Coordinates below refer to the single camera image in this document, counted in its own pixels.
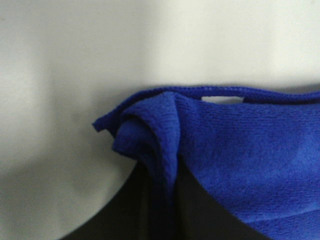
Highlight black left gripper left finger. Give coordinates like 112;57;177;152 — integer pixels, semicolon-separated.
63;163;160;240

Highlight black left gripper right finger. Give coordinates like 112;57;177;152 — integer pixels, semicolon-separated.
174;156;253;240

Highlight blue towel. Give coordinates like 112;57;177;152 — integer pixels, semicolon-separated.
94;86;320;240

